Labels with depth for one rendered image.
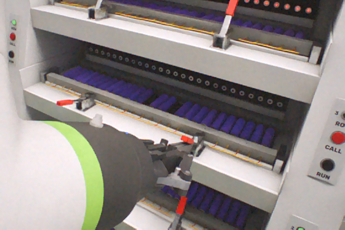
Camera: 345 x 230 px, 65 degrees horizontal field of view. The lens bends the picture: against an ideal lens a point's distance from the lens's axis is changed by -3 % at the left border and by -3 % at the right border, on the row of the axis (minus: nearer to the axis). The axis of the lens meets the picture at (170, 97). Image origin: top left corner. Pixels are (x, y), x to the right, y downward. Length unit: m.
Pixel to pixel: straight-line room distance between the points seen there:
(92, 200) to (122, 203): 0.04
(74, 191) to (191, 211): 0.49
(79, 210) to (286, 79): 0.35
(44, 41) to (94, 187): 0.61
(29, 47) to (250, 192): 0.58
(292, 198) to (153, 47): 0.34
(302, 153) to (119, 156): 0.31
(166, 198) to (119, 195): 0.45
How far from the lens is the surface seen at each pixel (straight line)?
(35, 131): 0.17
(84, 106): 0.63
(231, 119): 0.60
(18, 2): 0.76
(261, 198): 0.50
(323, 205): 0.49
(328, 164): 0.46
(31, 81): 0.76
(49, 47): 0.78
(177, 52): 0.49
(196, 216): 0.63
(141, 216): 0.65
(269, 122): 0.61
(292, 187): 0.48
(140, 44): 0.52
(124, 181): 0.21
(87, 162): 0.18
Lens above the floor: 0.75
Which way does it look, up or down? 14 degrees down
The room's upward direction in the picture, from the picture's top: 12 degrees clockwise
